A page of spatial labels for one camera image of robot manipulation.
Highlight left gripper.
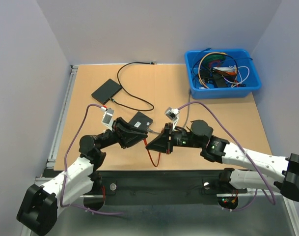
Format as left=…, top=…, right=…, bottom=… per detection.
left=98, top=117, right=147, bottom=149

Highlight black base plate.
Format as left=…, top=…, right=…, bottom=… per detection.
left=82, top=169, right=245, bottom=206

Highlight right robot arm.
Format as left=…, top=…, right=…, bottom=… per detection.
left=146, top=120, right=299, bottom=202

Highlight black network switch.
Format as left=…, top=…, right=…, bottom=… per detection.
left=128, top=111, right=153, bottom=131
left=91, top=79, right=122, bottom=105

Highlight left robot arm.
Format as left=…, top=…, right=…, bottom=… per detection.
left=16, top=118, right=148, bottom=236

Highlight black power cable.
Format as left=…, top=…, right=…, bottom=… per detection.
left=109, top=60, right=157, bottom=111

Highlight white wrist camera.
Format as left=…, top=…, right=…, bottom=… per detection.
left=164, top=107, right=179, bottom=131
left=101, top=106, right=114, bottom=129

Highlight tangled cables in bin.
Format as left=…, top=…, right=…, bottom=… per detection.
left=190, top=46, right=253, bottom=89

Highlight red ethernet cable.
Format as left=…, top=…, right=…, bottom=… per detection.
left=143, top=139, right=162, bottom=168

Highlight blue plastic bin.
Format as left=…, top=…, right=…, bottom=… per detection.
left=184, top=48, right=262, bottom=99

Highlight grey ethernet cable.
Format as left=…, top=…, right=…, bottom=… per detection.
left=148, top=89, right=191, bottom=135

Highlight aluminium frame rail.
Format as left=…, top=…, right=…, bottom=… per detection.
left=35, top=177, right=269, bottom=192

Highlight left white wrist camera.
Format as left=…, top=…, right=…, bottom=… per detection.
left=101, top=106, right=114, bottom=129

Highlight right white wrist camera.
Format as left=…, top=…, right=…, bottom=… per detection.
left=164, top=107, right=179, bottom=131

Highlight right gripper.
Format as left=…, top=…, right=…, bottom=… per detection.
left=146, top=122, right=204, bottom=154

